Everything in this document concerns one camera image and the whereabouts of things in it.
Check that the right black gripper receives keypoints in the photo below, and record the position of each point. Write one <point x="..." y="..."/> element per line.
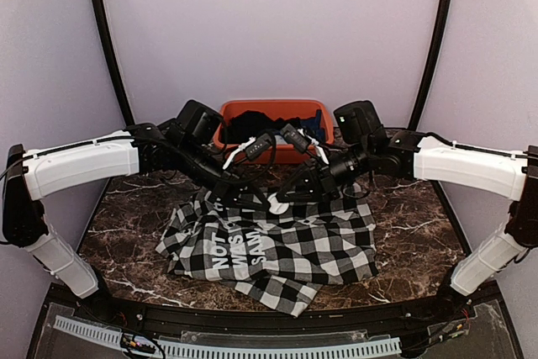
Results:
<point x="319" y="182"/>

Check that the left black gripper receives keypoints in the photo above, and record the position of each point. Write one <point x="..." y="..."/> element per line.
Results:
<point x="229" y="191"/>

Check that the black white plaid shirt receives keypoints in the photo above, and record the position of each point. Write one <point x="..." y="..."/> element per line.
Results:
<point x="279" y="260"/>

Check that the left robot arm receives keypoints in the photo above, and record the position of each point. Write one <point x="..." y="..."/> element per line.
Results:
<point x="178" y="144"/>

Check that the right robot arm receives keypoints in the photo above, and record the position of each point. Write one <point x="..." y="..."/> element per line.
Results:
<point x="427" y="156"/>

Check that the black garment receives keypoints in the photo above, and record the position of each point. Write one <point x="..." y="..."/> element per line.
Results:
<point x="251" y="123"/>

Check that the blue garment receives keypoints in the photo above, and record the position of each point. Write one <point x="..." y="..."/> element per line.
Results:
<point x="312" y="126"/>

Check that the orange plastic basin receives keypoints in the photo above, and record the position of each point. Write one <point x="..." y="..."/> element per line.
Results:
<point x="274" y="109"/>

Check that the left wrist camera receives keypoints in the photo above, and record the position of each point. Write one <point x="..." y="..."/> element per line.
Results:
<point x="253" y="148"/>

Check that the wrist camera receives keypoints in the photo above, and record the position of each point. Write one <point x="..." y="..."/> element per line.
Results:
<point x="253" y="148"/>
<point x="303" y="143"/>

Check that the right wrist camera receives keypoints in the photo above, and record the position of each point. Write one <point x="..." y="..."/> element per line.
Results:
<point x="303" y="143"/>

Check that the white slotted cable duct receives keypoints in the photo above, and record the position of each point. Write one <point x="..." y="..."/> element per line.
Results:
<point x="193" y="344"/>

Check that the right black frame post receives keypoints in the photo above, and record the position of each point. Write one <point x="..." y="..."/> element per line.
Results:
<point x="431" y="60"/>

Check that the black frame post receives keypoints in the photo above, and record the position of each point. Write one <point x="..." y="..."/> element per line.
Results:
<point x="431" y="60"/>
<point x="111" y="60"/>

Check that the black front rail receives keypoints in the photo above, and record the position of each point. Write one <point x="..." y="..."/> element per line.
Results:
<point x="414" y="319"/>

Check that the left black frame post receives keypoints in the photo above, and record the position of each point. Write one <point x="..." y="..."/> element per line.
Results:
<point x="111" y="60"/>

